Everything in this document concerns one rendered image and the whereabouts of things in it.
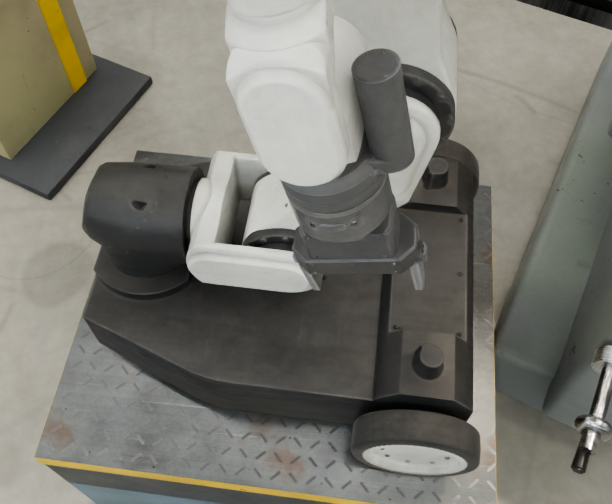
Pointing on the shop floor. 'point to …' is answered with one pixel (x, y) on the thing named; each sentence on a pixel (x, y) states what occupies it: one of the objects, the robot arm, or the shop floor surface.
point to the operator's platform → (243, 427)
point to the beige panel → (40, 92)
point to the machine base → (564, 240)
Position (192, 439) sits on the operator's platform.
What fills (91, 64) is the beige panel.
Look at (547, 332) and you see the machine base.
